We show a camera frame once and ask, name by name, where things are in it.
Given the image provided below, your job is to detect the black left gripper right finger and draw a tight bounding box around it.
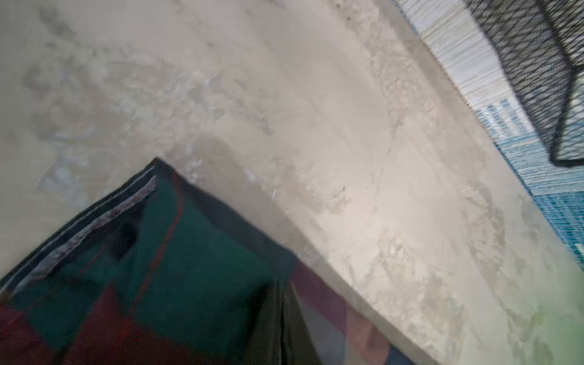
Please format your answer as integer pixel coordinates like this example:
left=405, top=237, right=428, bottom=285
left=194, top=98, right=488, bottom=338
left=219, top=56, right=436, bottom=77
left=282, top=283, right=322, bottom=365

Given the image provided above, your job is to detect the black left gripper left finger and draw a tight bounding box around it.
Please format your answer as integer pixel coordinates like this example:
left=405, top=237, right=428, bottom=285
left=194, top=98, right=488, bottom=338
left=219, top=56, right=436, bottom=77
left=242, top=283, right=283, bottom=364

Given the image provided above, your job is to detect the plaid long sleeve shirt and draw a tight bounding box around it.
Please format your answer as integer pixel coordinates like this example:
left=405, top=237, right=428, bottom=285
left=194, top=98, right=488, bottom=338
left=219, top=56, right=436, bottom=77
left=1, top=159, right=408, bottom=364

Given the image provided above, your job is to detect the black wire mesh shelf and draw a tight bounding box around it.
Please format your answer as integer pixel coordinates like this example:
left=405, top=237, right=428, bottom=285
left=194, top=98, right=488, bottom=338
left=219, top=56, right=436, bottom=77
left=465, top=1, right=583, bottom=167

